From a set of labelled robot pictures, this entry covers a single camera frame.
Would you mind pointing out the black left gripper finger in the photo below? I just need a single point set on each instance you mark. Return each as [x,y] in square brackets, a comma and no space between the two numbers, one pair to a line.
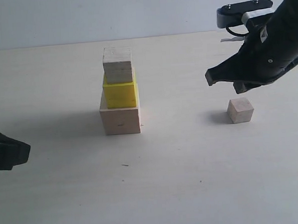
[24,148]
[9,155]

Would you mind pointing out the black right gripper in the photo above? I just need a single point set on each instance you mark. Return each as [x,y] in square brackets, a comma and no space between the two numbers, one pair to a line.
[265,56]

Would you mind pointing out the small wooden cube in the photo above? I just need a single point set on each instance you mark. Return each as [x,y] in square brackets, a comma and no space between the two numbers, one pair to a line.
[240,110]

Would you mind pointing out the large light wooden cube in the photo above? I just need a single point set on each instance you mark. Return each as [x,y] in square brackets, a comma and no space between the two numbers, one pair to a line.
[117,121]

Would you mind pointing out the yellow cube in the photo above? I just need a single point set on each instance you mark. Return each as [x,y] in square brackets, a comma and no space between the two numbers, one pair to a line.
[121,95]

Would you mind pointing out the medium grooved wooden cube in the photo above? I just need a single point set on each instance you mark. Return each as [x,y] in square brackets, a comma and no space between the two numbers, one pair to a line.
[117,65]

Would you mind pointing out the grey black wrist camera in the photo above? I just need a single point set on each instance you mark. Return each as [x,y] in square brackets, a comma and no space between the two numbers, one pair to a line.
[250,14]

